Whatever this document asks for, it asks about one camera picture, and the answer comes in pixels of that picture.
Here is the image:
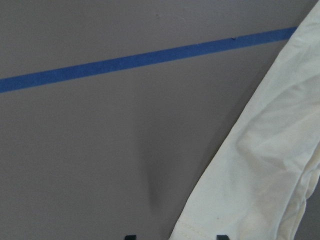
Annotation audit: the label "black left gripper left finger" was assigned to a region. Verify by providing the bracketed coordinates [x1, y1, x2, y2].
[124, 235, 137, 240]

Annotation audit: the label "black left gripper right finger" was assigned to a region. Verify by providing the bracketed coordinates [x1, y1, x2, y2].
[216, 235, 230, 240]

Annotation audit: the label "cream long-sleeve graphic shirt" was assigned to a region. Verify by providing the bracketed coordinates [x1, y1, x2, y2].
[170, 4, 320, 240]

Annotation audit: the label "blue tape grid lines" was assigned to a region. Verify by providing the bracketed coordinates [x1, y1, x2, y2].
[0, 26, 297, 93]

